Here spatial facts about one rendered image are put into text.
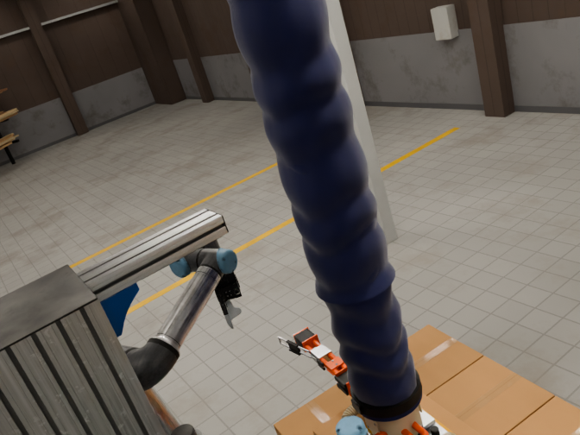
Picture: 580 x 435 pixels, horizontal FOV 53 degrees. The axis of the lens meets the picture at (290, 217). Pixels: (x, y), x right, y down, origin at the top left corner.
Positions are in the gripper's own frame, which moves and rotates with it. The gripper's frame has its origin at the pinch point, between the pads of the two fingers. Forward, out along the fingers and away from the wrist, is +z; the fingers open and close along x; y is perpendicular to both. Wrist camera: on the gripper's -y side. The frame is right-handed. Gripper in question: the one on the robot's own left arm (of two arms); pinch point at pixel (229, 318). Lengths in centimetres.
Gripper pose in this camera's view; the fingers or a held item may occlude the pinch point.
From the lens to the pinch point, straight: 206.4
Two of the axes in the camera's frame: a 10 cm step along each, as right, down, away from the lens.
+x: -1.7, -3.5, 9.2
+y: 9.4, -3.3, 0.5
